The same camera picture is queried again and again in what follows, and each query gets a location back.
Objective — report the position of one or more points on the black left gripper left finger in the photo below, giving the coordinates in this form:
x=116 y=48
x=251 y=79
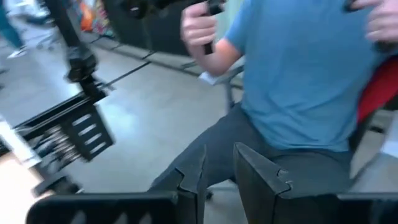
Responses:
x=191 y=202

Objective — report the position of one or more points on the black slotted plate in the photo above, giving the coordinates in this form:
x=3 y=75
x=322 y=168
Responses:
x=71 y=130

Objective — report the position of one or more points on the person's forearm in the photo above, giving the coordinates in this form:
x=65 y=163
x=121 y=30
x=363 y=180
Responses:
x=217 y=59

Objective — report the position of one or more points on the person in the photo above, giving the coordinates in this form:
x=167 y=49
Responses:
x=9 y=31
x=295 y=77

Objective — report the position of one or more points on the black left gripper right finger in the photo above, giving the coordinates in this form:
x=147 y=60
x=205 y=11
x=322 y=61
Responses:
x=255 y=186

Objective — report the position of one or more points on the person's hand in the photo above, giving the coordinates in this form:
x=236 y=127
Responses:
x=197 y=29
x=382 y=25

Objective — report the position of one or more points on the black cabinet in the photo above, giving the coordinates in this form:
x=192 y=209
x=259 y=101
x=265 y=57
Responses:
x=149 y=28

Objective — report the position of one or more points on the orange patterned object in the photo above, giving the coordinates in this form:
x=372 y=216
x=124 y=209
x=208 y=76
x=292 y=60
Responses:
x=90 y=17

